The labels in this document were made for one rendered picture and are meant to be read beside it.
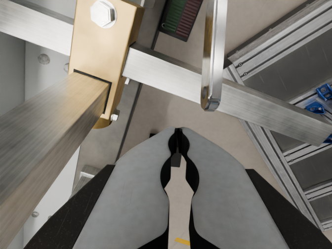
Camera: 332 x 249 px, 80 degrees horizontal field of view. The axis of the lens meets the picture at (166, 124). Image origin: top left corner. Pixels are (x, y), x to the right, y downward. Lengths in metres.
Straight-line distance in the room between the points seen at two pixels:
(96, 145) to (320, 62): 0.87
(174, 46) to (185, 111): 0.35
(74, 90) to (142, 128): 1.04
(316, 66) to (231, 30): 0.38
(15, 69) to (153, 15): 0.30
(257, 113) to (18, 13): 0.25
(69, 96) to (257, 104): 0.18
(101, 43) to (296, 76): 0.86
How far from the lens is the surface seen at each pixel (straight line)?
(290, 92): 0.99
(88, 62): 0.21
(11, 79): 0.50
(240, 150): 1.35
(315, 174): 1.34
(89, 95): 0.18
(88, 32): 0.21
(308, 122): 0.27
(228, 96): 0.22
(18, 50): 0.49
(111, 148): 0.42
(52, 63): 0.48
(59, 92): 0.17
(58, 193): 0.71
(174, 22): 0.32
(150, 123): 1.19
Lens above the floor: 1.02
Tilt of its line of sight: 60 degrees down
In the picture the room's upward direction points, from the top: 175 degrees counter-clockwise
